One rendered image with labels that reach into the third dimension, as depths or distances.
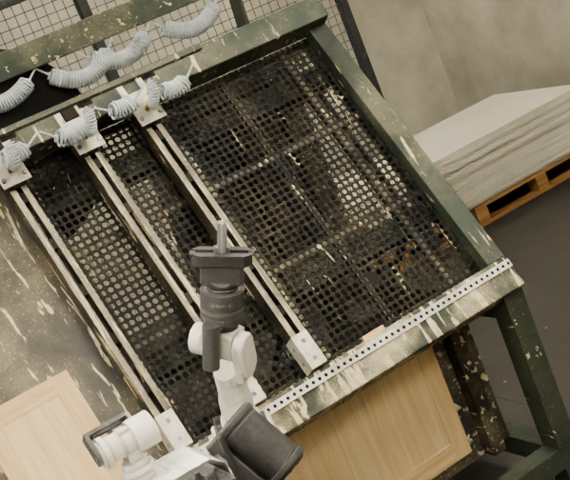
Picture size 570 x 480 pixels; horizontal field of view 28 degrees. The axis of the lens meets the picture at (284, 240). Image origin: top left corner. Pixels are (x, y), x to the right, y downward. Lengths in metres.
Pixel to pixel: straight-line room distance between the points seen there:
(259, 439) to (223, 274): 0.33
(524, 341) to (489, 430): 0.39
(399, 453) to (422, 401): 0.20
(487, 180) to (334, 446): 4.15
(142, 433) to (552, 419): 2.39
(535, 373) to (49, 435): 1.71
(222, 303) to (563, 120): 6.23
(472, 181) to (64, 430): 4.77
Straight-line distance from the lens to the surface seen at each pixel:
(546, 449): 4.37
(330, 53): 4.35
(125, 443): 2.14
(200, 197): 3.88
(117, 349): 3.62
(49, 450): 3.56
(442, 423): 4.27
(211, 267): 2.26
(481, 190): 7.88
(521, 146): 8.11
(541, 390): 4.25
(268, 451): 2.20
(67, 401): 3.61
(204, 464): 2.13
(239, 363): 2.33
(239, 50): 4.20
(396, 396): 4.14
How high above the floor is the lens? 2.14
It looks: 13 degrees down
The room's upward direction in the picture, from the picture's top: 22 degrees counter-clockwise
